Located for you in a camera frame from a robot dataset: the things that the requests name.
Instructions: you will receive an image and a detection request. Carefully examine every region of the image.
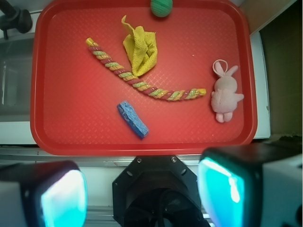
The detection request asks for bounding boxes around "yellow cloth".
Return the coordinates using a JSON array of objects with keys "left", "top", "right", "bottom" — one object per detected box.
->
[{"left": 121, "top": 16, "right": 158, "bottom": 77}]

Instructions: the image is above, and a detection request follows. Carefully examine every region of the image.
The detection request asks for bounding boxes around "grey metal sink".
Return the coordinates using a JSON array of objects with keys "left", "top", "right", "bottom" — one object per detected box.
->
[{"left": 0, "top": 33, "right": 34, "bottom": 122}]

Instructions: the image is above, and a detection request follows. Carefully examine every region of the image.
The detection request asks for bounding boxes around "green ball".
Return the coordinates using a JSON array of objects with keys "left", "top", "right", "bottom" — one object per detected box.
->
[{"left": 151, "top": 0, "right": 173, "bottom": 17}]

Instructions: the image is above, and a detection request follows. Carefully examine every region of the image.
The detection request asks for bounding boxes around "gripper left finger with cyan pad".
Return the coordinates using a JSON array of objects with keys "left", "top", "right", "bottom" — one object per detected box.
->
[{"left": 0, "top": 161, "right": 88, "bottom": 227}]

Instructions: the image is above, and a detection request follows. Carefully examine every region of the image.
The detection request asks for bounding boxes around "multicolour twisted rope toy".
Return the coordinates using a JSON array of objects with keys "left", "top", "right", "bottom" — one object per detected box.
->
[{"left": 85, "top": 37, "right": 206, "bottom": 102}]

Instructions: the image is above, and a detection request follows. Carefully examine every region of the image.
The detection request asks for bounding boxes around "red plastic tray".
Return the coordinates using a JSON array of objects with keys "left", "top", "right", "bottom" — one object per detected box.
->
[{"left": 30, "top": 0, "right": 257, "bottom": 156}]

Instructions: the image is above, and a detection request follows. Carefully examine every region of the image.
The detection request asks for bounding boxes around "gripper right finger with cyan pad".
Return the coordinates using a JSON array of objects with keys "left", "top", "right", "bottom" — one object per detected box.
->
[{"left": 197, "top": 143, "right": 303, "bottom": 227}]

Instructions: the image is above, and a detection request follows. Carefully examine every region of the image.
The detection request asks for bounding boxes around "pink plush bunny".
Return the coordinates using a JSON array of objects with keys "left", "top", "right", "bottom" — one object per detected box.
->
[{"left": 211, "top": 59, "right": 244, "bottom": 123}]

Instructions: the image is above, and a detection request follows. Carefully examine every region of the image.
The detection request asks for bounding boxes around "blue sponge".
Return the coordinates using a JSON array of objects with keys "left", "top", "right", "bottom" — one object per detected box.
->
[{"left": 117, "top": 101, "right": 149, "bottom": 139}]

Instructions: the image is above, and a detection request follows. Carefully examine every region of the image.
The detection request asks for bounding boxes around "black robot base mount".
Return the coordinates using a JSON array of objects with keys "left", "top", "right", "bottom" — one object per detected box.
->
[{"left": 112, "top": 156, "right": 210, "bottom": 227}]

